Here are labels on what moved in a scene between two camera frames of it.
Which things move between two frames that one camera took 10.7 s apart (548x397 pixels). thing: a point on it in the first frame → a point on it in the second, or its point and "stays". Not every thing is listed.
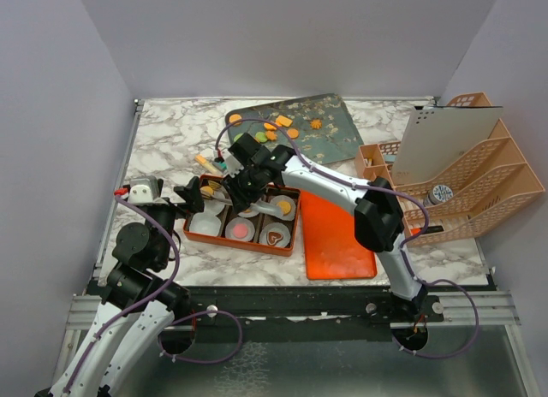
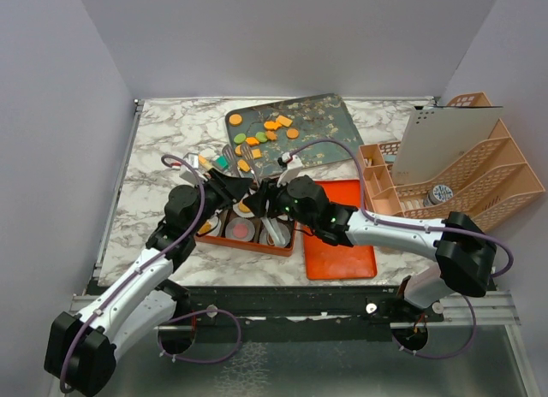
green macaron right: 261,136 stays
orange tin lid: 332,250 stays
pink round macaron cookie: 240,231 stays
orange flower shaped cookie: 316,124 → 205,228
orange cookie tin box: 268,227 stays
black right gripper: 241,200 → 259,200
